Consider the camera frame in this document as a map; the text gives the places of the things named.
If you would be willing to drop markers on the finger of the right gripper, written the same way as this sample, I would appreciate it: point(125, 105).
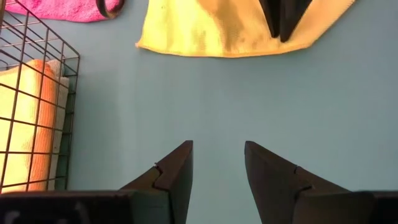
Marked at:
point(270, 12)
point(290, 15)

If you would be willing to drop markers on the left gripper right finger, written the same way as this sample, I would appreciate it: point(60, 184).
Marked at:
point(273, 186)

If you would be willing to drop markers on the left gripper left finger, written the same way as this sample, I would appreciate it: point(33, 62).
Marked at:
point(174, 180)

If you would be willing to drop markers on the yellow microfiber towel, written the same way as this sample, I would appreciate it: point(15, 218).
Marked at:
point(186, 31)

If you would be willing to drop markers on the pale green microfiber towel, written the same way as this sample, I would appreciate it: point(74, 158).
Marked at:
point(62, 102)

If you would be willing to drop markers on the orange microfiber towel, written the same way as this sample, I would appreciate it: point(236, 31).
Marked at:
point(29, 107)

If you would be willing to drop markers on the pink microfiber towel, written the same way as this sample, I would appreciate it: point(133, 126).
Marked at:
point(62, 9)

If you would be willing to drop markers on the green table mat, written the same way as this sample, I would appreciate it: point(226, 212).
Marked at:
point(217, 99)

